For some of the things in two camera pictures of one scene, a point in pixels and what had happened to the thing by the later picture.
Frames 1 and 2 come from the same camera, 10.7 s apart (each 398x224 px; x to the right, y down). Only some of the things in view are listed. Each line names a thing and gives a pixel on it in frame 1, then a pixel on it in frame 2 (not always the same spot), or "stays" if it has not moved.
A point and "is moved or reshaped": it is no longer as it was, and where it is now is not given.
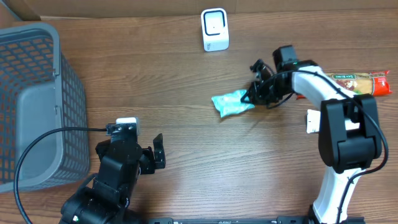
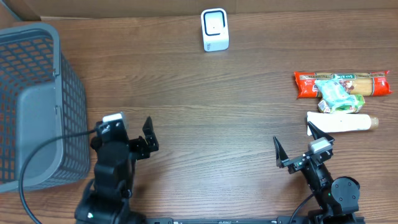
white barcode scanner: [215, 29] stays
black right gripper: [262, 99] -> [296, 162]
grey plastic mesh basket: [40, 91] stays
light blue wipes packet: [231, 103] is moved or reshaped
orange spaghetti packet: [371, 83] stays
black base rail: [280, 219] stays
